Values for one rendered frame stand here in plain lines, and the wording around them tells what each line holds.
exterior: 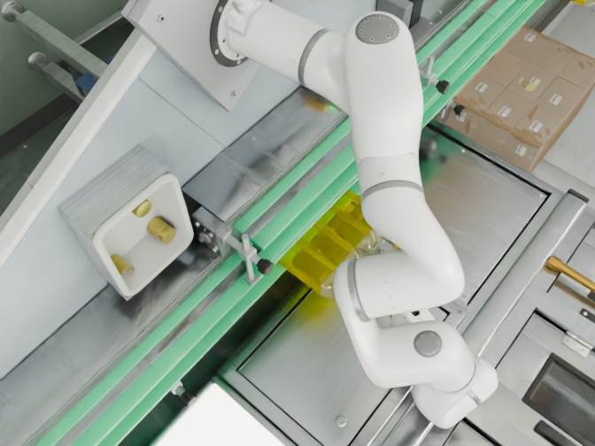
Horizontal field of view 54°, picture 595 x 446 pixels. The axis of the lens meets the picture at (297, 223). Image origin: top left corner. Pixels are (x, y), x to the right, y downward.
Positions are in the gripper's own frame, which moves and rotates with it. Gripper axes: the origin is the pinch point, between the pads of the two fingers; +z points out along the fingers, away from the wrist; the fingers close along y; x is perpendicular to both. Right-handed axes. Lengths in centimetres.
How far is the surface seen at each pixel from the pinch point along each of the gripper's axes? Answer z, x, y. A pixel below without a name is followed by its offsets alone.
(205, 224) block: 25.3, 25.1, 15.4
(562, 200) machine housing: -3, -59, -13
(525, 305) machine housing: -17.7, -30.5, -15.3
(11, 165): 91, 53, -15
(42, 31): 97, 29, 15
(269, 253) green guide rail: 17.5, 16.2, 6.2
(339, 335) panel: 0.5, 9.9, -12.8
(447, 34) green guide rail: 40, -52, 13
